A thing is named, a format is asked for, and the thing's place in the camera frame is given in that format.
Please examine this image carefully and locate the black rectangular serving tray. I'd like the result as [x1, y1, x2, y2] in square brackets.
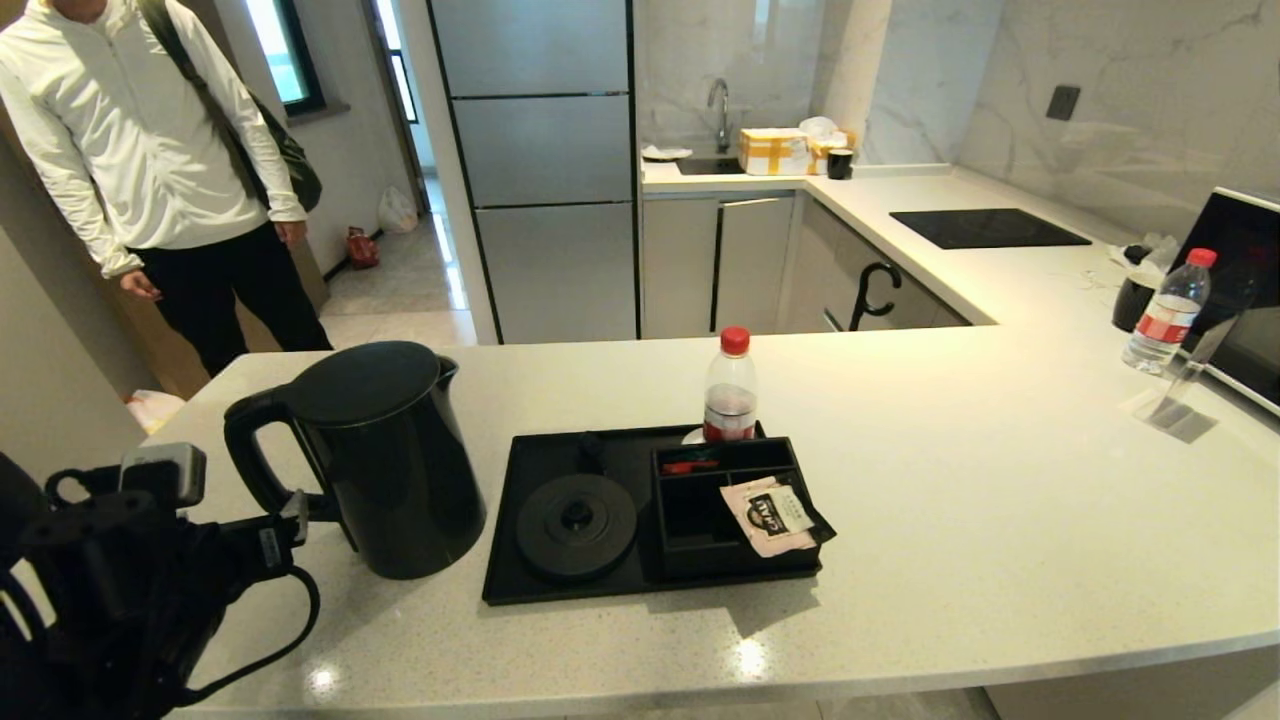
[482, 420, 837, 606]

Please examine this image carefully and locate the yellow white striped box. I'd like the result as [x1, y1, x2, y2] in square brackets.
[738, 127, 811, 176]

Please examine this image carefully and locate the silver refrigerator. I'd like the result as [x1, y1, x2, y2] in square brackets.
[428, 0, 641, 344]

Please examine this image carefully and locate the black microwave oven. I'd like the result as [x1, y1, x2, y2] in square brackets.
[1170, 186, 1280, 416]

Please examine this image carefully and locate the crumpled white orange plastic bag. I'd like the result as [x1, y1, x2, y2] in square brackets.
[125, 389, 186, 435]

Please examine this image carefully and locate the white base cabinet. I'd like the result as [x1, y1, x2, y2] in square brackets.
[640, 192, 971, 339]

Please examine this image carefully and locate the black curved faucet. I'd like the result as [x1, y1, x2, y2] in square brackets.
[849, 262, 903, 332]

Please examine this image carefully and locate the black round kettle base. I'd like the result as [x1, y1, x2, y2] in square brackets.
[516, 473, 639, 582]

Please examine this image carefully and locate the black electric kettle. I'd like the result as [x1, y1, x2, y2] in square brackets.
[222, 340, 488, 581]

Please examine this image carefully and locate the chrome sink faucet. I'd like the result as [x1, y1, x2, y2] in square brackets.
[707, 77, 733, 153]

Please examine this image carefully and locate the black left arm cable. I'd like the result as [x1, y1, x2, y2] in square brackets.
[175, 565, 322, 707]

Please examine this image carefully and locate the small yellow white box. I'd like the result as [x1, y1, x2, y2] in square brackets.
[808, 130, 859, 174]

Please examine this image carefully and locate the dark framed window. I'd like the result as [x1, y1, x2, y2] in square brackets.
[245, 0, 326, 116]

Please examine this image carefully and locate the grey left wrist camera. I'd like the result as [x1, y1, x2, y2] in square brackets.
[120, 443, 208, 509]

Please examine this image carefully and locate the clear acrylic sign holder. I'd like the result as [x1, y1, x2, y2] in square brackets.
[1135, 310, 1246, 433]

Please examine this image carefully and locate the black compartment organizer box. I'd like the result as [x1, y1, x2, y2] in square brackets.
[650, 436, 837, 581]

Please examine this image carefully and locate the large black mug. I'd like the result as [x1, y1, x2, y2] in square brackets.
[1112, 270, 1161, 333]

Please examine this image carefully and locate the water bottle with dark liquid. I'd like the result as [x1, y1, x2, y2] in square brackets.
[702, 326, 759, 444]

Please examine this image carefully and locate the black induction cooktop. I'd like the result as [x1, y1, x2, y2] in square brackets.
[890, 208, 1093, 250]

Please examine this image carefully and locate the clear water bottle red cap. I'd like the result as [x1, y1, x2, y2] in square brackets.
[1122, 247, 1219, 376]

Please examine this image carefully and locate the dark green shoulder bag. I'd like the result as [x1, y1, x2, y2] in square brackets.
[140, 0, 323, 213]

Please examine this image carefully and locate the pink tea bag sachet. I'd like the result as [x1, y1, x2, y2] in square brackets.
[720, 476, 817, 558]

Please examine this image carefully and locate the person in white jacket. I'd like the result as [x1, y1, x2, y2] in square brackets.
[0, 0, 333, 379]

